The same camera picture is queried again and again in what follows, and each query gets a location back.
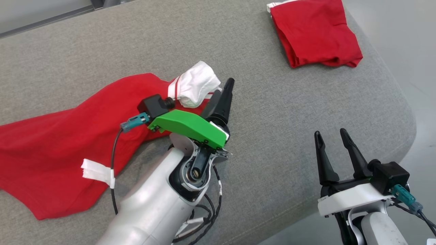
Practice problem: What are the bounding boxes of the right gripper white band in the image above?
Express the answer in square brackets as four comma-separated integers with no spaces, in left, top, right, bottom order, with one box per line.
[314,128,394,217]

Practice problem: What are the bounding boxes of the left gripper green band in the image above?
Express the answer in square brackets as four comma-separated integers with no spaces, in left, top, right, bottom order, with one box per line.
[147,77,235,150]

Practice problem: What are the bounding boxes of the red shorts with white trim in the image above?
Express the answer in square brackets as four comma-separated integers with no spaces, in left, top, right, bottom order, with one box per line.
[267,0,363,69]

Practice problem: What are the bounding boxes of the red shirt with white sleeves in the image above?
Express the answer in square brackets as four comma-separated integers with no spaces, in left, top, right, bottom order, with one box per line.
[0,61,222,221]

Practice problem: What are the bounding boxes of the grey fabric sofa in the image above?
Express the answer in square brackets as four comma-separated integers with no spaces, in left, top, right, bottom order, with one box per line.
[0,0,417,245]

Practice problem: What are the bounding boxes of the right cable with teal connector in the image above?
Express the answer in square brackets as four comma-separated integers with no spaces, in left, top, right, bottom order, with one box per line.
[391,184,436,237]

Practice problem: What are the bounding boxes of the cable with teal connector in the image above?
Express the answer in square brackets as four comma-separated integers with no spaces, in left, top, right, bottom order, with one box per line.
[81,112,150,215]
[391,184,436,237]

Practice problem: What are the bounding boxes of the left cable with teal connector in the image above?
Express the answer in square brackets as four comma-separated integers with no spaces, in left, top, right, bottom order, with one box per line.
[81,112,150,215]

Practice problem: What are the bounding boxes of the thin black left arm cables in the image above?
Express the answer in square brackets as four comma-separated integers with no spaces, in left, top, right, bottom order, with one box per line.
[170,163,223,245]

